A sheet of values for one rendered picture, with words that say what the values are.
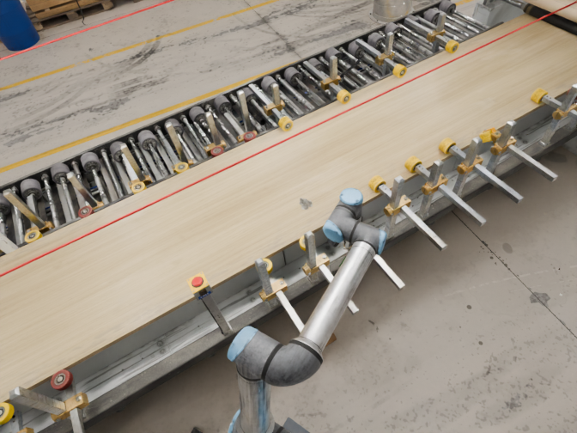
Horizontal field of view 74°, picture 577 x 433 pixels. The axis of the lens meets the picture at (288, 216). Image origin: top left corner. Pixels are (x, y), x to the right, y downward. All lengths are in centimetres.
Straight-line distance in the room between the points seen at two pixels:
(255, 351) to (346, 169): 135
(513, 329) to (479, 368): 37
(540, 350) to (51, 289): 282
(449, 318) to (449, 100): 143
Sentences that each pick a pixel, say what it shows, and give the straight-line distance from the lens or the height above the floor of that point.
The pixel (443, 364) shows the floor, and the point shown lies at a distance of 272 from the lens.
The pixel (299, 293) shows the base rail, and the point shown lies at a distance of 203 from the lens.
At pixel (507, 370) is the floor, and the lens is 283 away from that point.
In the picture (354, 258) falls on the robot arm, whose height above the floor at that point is 137.
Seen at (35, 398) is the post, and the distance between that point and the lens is 186.
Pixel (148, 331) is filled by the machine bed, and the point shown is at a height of 72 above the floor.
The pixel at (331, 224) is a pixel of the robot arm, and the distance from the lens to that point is 144.
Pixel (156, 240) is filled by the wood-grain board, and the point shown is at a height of 90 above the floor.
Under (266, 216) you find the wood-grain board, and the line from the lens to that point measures 206.
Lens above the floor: 253
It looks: 53 degrees down
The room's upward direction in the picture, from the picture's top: 9 degrees counter-clockwise
